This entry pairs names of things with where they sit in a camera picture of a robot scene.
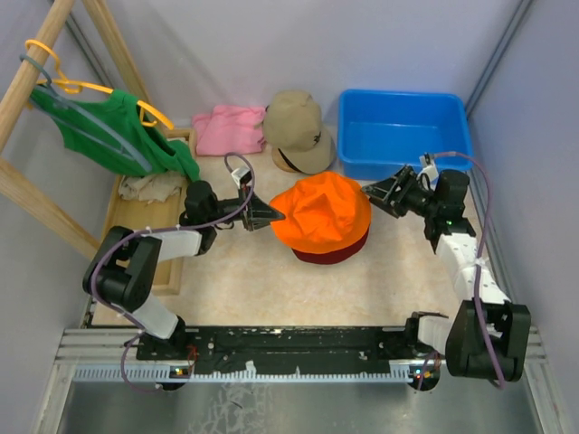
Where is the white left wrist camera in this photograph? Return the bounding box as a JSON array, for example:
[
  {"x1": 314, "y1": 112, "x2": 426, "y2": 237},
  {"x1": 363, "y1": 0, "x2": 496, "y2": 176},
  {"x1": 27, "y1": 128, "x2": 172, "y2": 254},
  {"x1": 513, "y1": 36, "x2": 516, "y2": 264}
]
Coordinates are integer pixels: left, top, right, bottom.
[{"x1": 231, "y1": 167, "x2": 252, "y2": 188}]

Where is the wooden rack frame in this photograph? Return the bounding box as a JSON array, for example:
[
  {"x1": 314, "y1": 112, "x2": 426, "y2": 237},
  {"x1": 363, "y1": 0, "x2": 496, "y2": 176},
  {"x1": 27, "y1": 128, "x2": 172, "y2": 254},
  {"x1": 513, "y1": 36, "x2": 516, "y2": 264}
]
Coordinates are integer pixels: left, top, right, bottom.
[{"x1": 0, "y1": 0, "x2": 169, "y2": 272}]

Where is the wooden tray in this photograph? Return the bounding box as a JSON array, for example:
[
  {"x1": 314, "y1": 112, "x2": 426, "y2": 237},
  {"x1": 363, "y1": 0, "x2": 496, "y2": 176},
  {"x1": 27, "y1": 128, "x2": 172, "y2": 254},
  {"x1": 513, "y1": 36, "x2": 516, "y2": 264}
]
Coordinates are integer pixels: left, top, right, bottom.
[{"x1": 88, "y1": 127, "x2": 198, "y2": 297}]

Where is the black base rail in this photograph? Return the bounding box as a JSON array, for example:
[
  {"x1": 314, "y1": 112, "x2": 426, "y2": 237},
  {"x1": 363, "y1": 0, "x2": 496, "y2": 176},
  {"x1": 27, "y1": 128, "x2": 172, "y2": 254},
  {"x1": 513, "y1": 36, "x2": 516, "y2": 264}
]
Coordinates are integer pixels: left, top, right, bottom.
[{"x1": 136, "y1": 326, "x2": 443, "y2": 392}]

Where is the orange cap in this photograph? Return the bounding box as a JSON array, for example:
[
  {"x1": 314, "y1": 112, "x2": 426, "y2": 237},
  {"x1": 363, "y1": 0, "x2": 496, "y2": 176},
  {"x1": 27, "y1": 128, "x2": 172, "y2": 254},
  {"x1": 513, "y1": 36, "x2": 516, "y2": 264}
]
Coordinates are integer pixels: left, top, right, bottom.
[{"x1": 270, "y1": 171, "x2": 372, "y2": 254}]

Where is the pink cloth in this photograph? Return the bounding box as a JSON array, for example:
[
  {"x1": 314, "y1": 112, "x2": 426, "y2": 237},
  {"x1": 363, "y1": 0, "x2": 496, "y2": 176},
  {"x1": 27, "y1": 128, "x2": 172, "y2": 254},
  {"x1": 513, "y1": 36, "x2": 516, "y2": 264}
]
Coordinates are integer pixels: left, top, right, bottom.
[{"x1": 192, "y1": 105, "x2": 266, "y2": 156}]

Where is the yellow hanger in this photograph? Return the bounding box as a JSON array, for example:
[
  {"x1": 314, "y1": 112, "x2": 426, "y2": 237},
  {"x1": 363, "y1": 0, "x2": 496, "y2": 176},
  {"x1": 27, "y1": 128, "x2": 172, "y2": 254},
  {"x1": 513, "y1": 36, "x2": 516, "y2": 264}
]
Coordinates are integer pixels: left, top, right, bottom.
[{"x1": 24, "y1": 39, "x2": 175, "y2": 130}]

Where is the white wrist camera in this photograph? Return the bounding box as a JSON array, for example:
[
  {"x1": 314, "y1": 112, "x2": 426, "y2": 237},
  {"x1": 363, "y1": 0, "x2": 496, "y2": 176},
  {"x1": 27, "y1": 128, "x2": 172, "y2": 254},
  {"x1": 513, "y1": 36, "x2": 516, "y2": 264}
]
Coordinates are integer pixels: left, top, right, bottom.
[
  {"x1": 231, "y1": 167, "x2": 252, "y2": 188},
  {"x1": 419, "y1": 153, "x2": 439, "y2": 183}
]

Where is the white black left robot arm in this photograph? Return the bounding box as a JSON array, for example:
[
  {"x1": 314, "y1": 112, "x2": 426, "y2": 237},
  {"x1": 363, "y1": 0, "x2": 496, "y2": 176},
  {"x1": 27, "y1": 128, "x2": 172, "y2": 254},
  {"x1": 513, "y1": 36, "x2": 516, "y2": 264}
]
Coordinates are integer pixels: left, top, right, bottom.
[{"x1": 82, "y1": 181, "x2": 284, "y2": 359}]

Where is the blue-grey hanger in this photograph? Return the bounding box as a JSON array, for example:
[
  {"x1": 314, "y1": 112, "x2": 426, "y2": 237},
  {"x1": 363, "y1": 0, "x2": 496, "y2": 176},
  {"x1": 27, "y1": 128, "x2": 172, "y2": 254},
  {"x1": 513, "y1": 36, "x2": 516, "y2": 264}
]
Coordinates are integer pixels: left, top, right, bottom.
[{"x1": 19, "y1": 54, "x2": 152, "y2": 171}]

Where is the beige cap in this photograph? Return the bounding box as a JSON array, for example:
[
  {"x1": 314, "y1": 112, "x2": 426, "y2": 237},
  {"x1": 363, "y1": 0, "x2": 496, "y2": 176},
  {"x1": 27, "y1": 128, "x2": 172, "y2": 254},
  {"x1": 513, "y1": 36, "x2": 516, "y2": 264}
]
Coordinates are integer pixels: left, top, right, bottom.
[{"x1": 262, "y1": 90, "x2": 336, "y2": 175}]

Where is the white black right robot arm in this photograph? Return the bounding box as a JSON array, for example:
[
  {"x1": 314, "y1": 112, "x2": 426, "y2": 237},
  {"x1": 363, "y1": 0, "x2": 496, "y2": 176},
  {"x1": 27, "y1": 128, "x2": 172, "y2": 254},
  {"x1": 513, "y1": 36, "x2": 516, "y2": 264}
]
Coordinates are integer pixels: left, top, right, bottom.
[{"x1": 361, "y1": 165, "x2": 531, "y2": 386}]

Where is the blue plastic bin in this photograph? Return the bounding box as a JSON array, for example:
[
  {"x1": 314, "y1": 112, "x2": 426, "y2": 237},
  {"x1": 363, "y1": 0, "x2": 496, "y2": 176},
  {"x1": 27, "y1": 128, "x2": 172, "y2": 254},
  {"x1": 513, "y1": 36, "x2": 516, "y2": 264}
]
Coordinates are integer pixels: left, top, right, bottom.
[{"x1": 337, "y1": 90, "x2": 473, "y2": 181}]

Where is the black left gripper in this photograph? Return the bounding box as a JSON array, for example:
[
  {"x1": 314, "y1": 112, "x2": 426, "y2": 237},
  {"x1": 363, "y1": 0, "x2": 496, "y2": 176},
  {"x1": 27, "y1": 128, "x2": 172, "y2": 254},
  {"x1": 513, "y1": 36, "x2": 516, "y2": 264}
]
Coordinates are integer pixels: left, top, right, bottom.
[{"x1": 206, "y1": 184, "x2": 285, "y2": 231}]

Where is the beige crumpled cloth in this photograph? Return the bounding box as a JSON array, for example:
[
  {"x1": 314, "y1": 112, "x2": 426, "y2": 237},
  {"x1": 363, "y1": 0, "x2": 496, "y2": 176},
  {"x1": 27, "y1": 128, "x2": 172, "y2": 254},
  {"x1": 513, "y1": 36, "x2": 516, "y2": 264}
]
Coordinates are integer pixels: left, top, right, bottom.
[{"x1": 118, "y1": 172, "x2": 185, "y2": 203}]

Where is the dark red cap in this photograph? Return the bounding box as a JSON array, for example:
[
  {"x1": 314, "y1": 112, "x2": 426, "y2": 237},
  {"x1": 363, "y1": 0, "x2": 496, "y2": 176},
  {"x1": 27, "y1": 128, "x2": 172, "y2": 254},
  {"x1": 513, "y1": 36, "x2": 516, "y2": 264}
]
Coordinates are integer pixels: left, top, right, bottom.
[{"x1": 292, "y1": 231, "x2": 369, "y2": 265}]

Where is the aluminium frame rail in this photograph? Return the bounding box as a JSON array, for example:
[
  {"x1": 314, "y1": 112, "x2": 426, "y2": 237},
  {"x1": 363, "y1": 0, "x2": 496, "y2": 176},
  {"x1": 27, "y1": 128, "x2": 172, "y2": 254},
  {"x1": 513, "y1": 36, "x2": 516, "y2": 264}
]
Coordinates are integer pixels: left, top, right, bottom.
[{"x1": 53, "y1": 325, "x2": 544, "y2": 385}]

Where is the green cloth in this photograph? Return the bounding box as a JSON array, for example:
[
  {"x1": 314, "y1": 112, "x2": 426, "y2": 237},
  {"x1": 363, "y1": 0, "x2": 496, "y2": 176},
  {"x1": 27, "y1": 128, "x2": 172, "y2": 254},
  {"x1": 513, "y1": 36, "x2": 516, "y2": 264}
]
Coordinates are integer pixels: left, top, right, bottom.
[{"x1": 31, "y1": 89, "x2": 200, "y2": 181}]

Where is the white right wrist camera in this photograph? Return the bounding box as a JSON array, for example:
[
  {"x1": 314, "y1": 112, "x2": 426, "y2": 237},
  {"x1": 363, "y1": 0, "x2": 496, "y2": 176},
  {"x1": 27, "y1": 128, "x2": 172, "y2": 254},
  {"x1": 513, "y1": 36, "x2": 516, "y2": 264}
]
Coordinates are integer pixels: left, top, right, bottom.
[{"x1": 419, "y1": 153, "x2": 439, "y2": 183}]

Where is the wooden hat stand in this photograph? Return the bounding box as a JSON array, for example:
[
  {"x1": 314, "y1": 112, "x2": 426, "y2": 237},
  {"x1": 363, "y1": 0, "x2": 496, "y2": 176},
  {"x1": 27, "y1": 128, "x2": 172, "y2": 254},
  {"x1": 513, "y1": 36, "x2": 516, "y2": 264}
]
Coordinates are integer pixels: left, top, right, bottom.
[{"x1": 271, "y1": 147, "x2": 299, "y2": 174}]

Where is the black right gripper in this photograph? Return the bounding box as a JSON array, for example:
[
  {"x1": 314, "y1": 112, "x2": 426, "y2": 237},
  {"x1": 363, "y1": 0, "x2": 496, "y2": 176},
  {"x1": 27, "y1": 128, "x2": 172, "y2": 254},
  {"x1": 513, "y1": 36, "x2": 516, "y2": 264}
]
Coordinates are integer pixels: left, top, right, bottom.
[{"x1": 362, "y1": 165, "x2": 440, "y2": 219}]

